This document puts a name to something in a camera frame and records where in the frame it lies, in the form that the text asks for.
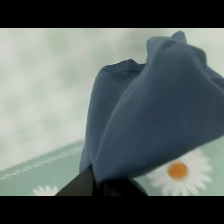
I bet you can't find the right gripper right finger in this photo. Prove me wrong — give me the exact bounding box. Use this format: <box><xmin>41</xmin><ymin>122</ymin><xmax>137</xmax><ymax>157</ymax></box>
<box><xmin>99</xmin><ymin>177</ymin><xmax>149</xmax><ymax>197</ymax></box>

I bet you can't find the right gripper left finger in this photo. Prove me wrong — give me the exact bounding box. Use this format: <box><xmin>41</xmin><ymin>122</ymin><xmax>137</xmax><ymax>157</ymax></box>
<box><xmin>55</xmin><ymin>164</ymin><xmax>98</xmax><ymax>197</ymax></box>

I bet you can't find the blue garment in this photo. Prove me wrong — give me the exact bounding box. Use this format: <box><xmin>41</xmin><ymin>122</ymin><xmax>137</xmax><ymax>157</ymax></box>
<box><xmin>79</xmin><ymin>30</ymin><xmax>224</xmax><ymax>186</ymax></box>

